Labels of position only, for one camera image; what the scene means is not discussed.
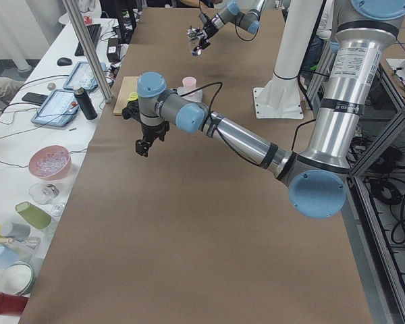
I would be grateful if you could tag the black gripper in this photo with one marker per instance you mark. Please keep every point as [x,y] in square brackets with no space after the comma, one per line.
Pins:
[152,129]
[207,29]

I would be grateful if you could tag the glass sauce bottle steel spout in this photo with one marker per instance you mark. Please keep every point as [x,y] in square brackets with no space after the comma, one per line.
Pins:
[194,36]

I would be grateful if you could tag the pink plastic cup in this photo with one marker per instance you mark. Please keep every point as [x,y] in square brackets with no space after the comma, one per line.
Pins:
[189,85]

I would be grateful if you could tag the green plastic cup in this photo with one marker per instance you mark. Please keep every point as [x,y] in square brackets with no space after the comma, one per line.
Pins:
[33,215]

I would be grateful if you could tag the grey plastic cup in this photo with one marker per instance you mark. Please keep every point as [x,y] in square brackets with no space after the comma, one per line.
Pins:
[17,231]

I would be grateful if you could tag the light blue cup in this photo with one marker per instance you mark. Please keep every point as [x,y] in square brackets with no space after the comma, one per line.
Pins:
[8,257]

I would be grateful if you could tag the lemon slice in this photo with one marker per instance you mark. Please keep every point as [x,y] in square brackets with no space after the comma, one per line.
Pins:
[133,96]

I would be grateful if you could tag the wooden cutting board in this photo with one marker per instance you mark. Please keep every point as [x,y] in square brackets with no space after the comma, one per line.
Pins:
[127,89]

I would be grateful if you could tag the black water bottle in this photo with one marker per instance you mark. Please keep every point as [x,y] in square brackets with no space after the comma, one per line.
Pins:
[84,102]

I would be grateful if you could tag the black power adapter box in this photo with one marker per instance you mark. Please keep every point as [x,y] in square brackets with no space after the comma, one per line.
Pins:
[113,50]

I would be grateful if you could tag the upper teach pendant tablet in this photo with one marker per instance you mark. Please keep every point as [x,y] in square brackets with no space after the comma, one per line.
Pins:
[81,75]

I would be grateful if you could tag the teach pendant tablet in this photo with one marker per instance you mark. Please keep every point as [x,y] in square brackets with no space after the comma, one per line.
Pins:
[81,75]
[58,109]

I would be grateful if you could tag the lower teach pendant tablet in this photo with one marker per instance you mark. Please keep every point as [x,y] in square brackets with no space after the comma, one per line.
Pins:
[58,109]

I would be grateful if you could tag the pink bowl with ice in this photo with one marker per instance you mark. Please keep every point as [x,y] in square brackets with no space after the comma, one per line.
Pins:
[50,163]

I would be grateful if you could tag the black computer mouse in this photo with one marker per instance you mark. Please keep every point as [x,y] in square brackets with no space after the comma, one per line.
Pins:
[64,61]

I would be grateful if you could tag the black smartphone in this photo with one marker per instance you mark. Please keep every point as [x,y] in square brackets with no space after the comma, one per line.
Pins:
[34,98]

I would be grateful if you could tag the wine glass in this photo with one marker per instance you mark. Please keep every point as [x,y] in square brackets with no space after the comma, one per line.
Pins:
[45,194]

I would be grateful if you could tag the white green bowl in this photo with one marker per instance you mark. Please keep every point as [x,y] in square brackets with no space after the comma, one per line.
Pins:
[17,280]

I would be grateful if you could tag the red cylinder container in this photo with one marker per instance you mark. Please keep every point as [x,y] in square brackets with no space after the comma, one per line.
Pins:
[12,305]

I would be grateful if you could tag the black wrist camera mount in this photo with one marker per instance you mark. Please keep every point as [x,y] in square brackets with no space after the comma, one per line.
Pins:
[131,111]

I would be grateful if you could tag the white camera pillar base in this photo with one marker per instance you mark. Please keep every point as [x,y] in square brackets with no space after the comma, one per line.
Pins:
[280,98]

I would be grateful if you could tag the aluminium frame post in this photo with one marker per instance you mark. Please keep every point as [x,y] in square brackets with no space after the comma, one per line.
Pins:
[88,47]

